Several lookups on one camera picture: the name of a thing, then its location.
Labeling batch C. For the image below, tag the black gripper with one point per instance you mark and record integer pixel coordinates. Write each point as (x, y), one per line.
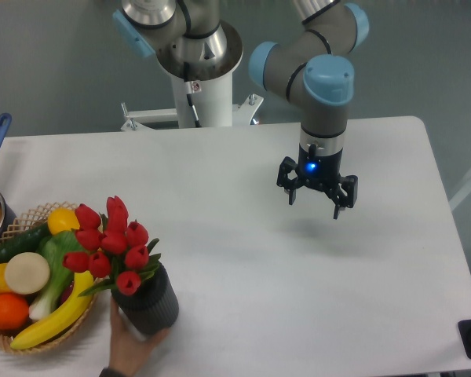
(321, 174)

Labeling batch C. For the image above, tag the dark grey ribbed vase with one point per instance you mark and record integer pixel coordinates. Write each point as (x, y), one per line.
(153, 307)

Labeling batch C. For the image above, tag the red tulip bouquet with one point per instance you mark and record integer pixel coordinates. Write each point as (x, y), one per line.
(116, 251)

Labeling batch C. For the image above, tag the dark sleeve forearm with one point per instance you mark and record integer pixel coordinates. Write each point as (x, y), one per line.
(109, 372)

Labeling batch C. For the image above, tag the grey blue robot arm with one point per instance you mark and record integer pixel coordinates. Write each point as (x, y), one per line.
(313, 73)

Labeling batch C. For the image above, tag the bare human hand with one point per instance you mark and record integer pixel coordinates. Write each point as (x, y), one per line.
(128, 354)

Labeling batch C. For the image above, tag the yellow lemon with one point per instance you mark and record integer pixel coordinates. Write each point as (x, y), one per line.
(62, 219)

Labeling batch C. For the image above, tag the green bok choy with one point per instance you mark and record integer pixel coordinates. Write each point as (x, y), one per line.
(64, 255)

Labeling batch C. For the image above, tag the woven wicker basket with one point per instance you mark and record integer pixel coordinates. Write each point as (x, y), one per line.
(29, 220)

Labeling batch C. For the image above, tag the green cucumber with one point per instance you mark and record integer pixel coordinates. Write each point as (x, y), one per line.
(27, 241)

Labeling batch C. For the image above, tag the yellow banana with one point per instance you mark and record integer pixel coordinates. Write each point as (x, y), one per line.
(60, 319)

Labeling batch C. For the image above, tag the beige round bun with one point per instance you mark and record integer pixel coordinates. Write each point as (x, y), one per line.
(27, 273)

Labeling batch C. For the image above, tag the orange fruit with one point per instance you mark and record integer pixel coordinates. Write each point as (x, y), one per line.
(14, 311)

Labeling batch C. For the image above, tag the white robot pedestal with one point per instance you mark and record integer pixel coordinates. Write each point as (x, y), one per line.
(200, 71)

